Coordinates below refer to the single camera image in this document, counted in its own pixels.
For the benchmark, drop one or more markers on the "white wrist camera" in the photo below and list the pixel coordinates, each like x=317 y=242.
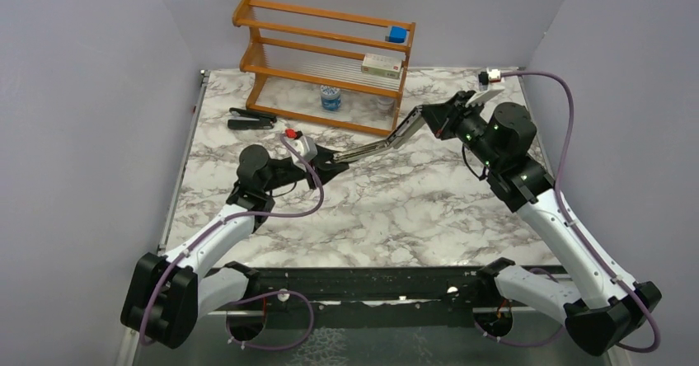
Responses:
x=489 y=82
x=302 y=149

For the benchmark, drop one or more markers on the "aluminium frame rail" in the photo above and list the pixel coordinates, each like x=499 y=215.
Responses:
x=536 y=338

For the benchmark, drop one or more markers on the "blue white plastic jar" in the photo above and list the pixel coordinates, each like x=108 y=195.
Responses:
x=330 y=97

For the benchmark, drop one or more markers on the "orange wooden shelf rack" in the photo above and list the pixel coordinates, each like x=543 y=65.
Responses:
x=293 y=49

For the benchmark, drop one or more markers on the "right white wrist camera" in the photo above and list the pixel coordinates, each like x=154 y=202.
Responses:
x=489 y=82

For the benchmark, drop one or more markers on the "blue box on shelf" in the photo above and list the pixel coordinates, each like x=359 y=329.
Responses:
x=396 y=34

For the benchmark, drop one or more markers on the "silver chrome stapler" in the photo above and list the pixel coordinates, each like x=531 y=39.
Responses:
x=405 y=130

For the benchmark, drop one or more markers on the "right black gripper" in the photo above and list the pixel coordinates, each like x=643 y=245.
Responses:
x=445 y=116

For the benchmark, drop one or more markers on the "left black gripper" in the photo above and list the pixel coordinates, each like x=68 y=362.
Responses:
x=323 y=163

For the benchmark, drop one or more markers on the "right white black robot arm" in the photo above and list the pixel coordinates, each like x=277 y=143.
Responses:
x=606 y=304

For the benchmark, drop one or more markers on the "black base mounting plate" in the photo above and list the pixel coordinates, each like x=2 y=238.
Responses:
x=355 y=298

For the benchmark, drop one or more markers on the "clear plastic jar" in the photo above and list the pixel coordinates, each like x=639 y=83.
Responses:
x=385 y=104

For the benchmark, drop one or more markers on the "white green staples carton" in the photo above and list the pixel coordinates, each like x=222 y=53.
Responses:
x=382 y=66

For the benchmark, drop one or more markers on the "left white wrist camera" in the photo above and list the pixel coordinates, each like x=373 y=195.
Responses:
x=302 y=149

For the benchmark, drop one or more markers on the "black stapler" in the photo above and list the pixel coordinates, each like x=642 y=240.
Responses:
x=244 y=119

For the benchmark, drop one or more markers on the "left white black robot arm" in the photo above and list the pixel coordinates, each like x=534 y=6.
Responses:
x=168 y=293

